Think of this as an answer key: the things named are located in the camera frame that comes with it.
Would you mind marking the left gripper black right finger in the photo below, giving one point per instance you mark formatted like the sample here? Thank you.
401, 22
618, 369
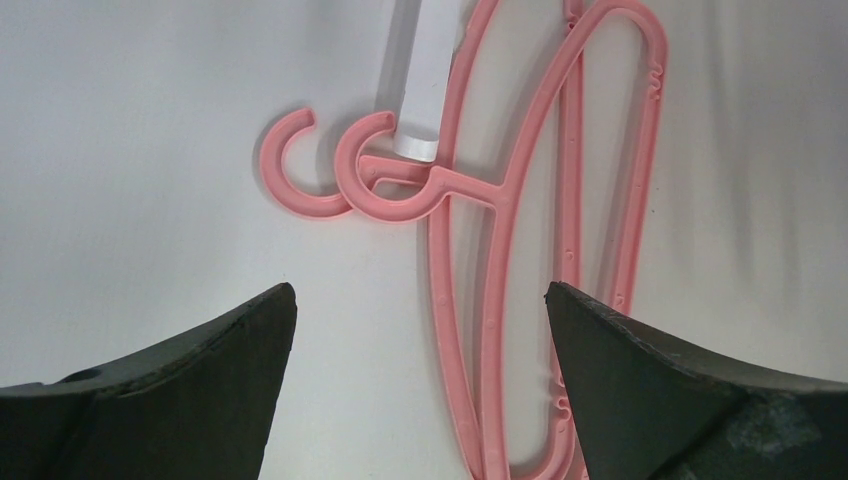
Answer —
649, 405

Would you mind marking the pink hanger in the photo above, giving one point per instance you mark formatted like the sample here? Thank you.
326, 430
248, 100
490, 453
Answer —
397, 191
479, 427

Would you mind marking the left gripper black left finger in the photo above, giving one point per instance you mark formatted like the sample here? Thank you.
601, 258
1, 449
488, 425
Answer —
198, 405

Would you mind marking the pink hanger middle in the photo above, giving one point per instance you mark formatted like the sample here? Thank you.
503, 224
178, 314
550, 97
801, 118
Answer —
397, 191

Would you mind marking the pink hanger left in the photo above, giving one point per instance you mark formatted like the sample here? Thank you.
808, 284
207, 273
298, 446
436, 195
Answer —
479, 427

